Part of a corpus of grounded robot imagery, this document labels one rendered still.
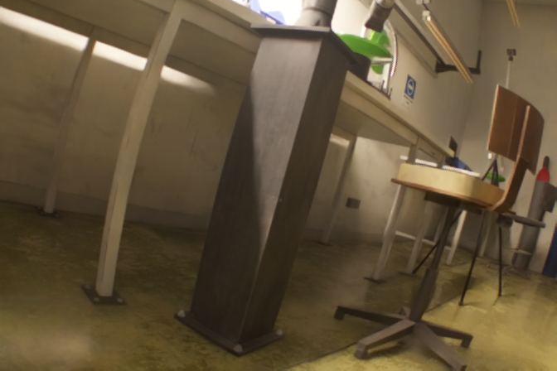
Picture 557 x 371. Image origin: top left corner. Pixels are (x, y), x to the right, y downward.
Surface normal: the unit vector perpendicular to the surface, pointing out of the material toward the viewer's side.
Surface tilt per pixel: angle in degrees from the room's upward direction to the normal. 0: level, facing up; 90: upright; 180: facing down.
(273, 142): 90
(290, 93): 90
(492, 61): 90
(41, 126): 90
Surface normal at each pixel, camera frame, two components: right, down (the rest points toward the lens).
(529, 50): -0.63, -0.18
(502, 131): 0.11, 0.02
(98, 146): 0.72, 0.19
